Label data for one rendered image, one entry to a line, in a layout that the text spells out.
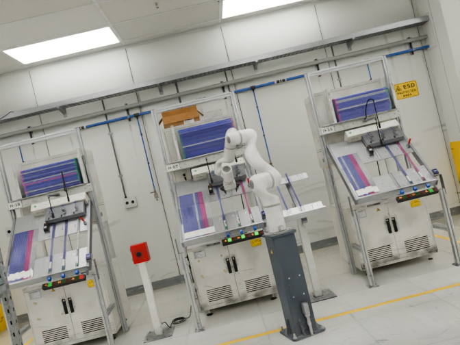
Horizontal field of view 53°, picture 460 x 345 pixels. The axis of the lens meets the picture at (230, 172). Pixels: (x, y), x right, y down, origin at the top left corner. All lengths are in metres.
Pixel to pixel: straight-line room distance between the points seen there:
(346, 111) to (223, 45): 2.12
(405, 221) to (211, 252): 1.73
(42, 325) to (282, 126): 3.41
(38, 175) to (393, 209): 3.16
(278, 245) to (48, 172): 2.25
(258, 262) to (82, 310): 1.57
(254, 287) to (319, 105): 1.80
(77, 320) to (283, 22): 4.09
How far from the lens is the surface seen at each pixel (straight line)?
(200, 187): 4.10
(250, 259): 4.07
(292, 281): 3.17
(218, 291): 4.12
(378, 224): 4.26
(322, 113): 4.48
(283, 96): 5.78
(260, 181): 3.06
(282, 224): 3.13
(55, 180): 4.37
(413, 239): 4.39
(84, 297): 4.27
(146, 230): 5.74
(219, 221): 3.80
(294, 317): 3.22
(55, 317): 4.39
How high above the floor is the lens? 1.18
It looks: level
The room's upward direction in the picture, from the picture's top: 14 degrees counter-clockwise
